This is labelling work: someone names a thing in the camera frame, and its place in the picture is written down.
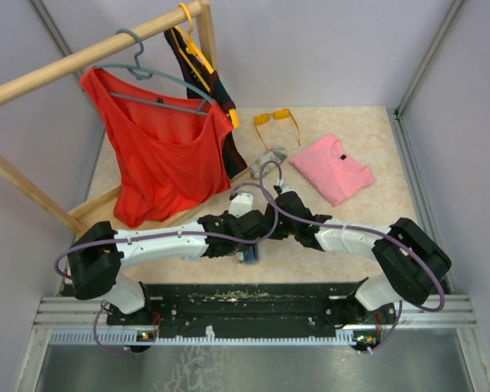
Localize grey patterned glasses case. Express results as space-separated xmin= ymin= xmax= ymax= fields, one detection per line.
xmin=249 ymin=146 xmax=288 ymax=180

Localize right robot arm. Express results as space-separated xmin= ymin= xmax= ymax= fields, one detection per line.
xmin=265 ymin=191 xmax=452 ymax=323

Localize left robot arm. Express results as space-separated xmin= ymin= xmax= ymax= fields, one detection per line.
xmin=68 ymin=210 xmax=272 ymax=324

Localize orange sunglasses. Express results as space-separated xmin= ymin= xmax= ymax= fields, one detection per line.
xmin=252 ymin=108 xmax=301 ymax=150

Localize folded pink t-shirt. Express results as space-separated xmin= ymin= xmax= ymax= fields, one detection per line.
xmin=290 ymin=135 xmax=375 ymax=207

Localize red tank top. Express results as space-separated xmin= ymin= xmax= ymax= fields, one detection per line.
xmin=81 ymin=67 xmax=233 ymax=228

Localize wooden clothes rack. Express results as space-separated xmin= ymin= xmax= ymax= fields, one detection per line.
xmin=0 ymin=1 xmax=219 ymax=234

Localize dark navy maroon garment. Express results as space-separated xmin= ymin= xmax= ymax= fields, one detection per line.
xmin=163 ymin=28 xmax=247 ymax=180

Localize grey-blue clothes hanger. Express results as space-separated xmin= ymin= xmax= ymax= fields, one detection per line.
xmin=95 ymin=29 xmax=215 ymax=116

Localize yellow clothes hanger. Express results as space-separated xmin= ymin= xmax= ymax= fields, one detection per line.
xmin=171 ymin=2 xmax=240 ymax=129

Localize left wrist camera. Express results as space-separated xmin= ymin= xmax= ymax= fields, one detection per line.
xmin=229 ymin=192 xmax=254 ymax=217

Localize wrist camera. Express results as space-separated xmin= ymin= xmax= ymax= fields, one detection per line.
xmin=274 ymin=185 xmax=295 ymax=196
xmin=229 ymin=192 xmax=254 ymax=217

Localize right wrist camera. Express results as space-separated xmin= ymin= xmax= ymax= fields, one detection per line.
xmin=274 ymin=185 xmax=295 ymax=196

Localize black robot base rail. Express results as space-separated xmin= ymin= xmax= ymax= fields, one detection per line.
xmin=38 ymin=281 xmax=473 ymax=353

